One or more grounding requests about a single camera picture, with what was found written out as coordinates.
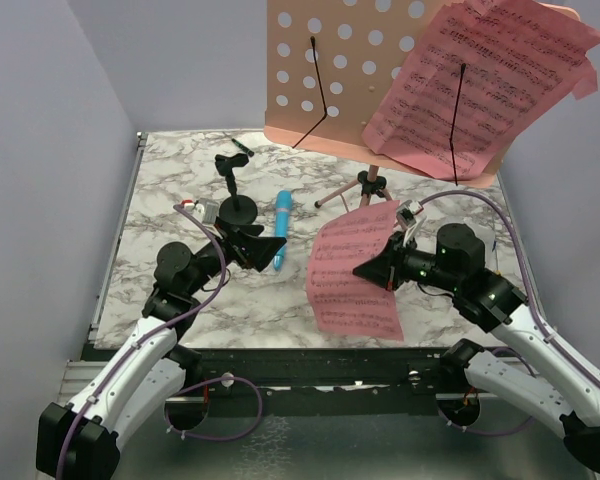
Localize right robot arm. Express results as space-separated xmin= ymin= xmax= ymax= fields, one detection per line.
xmin=353 ymin=223 xmax=600 ymax=474

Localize pink music stand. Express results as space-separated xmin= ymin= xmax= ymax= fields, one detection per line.
xmin=262 ymin=0 xmax=586 ymax=211

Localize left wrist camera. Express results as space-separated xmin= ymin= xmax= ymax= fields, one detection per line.
xmin=180 ymin=199 xmax=220 ymax=225

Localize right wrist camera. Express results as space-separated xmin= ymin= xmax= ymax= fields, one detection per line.
xmin=396 ymin=200 xmax=427 ymax=247

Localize pink sheet music pages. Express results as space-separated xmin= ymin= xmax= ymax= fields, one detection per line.
xmin=304 ymin=199 xmax=405 ymax=343

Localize green black pen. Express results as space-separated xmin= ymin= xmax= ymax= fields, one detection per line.
xmin=231 ymin=138 xmax=254 ymax=157

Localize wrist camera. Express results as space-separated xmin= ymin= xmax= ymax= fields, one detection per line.
xmin=180 ymin=199 xmax=220 ymax=225
xmin=396 ymin=200 xmax=427 ymax=247

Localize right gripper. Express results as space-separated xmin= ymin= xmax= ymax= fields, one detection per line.
xmin=353 ymin=230 xmax=461 ymax=292

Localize black microphone stand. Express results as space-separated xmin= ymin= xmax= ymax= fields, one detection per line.
xmin=214 ymin=153 xmax=258 ymax=225

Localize pink sheet music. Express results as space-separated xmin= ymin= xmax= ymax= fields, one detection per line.
xmin=362 ymin=1 xmax=600 ymax=181

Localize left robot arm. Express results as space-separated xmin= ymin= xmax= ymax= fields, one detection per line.
xmin=36 ymin=219 xmax=286 ymax=479

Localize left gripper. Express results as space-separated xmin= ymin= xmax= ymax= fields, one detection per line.
xmin=185 ymin=215 xmax=286 ymax=296

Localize blue toy microphone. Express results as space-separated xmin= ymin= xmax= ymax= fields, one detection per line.
xmin=273 ymin=190 xmax=293 ymax=271

